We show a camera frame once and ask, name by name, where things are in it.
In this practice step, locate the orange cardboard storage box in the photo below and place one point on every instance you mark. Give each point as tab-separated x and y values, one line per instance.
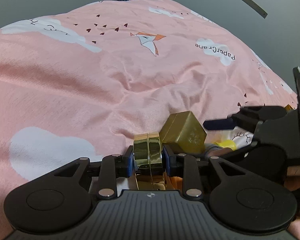
288	108

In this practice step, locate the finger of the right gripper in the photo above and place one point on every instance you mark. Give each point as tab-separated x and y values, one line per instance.
219	124

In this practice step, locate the pink carton box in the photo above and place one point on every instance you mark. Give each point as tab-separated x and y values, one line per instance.
219	152

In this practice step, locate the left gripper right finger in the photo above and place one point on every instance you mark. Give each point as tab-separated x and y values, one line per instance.
188	168

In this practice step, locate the grey wall strip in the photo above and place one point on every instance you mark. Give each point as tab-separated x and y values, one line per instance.
256	8

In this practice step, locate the round gold tin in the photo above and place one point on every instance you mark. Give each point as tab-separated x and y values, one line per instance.
148	166

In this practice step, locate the yellow cap bottle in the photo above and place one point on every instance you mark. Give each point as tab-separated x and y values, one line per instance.
210	147

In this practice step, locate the pink cloud-print bed quilt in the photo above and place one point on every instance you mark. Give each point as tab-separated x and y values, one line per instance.
83	83

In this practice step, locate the gold square gift box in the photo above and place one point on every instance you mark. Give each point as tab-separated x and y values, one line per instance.
183	133

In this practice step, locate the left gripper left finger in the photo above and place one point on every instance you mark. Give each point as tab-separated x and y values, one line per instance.
111	174

